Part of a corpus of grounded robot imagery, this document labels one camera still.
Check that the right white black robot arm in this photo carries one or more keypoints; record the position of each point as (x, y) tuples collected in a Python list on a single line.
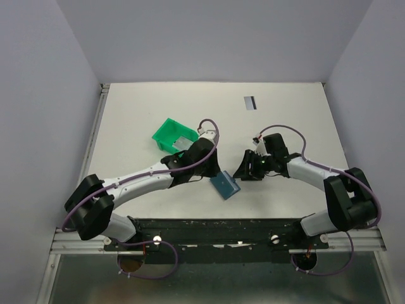
[(349, 204)]

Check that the aluminium rail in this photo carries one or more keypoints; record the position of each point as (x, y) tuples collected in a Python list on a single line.
[(71, 244), (363, 241)]

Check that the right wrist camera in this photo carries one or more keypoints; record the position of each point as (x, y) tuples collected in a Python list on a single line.
[(260, 148)]

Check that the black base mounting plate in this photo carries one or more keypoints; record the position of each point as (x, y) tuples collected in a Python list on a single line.
[(235, 240)]

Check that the green plastic bin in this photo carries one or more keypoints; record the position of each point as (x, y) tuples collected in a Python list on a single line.
[(169, 132)]

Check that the right aluminium rail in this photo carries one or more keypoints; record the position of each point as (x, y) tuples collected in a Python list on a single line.
[(363, 241)]

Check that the blue card holder wallet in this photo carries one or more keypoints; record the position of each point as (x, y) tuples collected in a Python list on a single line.
[(225, 185)]

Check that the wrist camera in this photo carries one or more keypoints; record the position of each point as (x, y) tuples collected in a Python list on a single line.
[(211, 135), (260, 148)]

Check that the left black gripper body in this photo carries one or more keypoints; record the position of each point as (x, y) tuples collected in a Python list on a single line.
[(208, 170)]

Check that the left aluminium rail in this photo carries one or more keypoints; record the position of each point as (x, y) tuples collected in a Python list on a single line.
[(71, 244)]

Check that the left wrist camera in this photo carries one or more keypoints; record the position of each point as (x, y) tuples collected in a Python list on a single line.
[(211, 135)]

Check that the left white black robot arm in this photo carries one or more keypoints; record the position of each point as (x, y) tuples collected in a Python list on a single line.
[(90, 209)]

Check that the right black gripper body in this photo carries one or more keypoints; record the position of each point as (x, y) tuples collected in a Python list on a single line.
[(262, 163)]

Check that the silver cards in bin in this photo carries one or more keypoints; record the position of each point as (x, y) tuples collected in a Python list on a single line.
[(182, 143)]

